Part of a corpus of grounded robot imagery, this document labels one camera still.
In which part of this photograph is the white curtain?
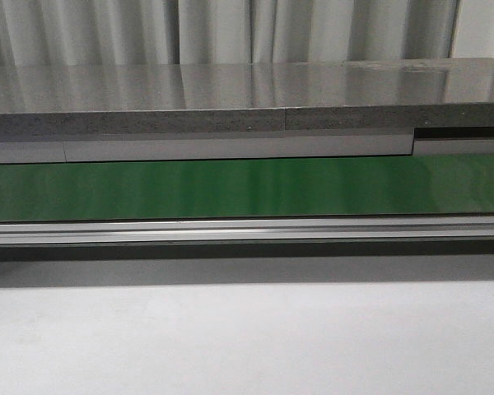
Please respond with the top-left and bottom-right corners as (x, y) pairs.
(0, 1), (494, 66)

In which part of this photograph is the front aluminium conveyor rail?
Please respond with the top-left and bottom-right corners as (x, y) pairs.
(0, 215), (494, 246)

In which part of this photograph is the green conveyor belt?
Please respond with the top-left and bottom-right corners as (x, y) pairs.
(0, 155), (494, 222)

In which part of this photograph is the rear grey conveyor rail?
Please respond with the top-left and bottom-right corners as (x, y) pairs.
(0, 127), (494, 164)

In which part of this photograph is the grey stone slab edge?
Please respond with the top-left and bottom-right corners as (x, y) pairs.
(0, 102), (494, 141)

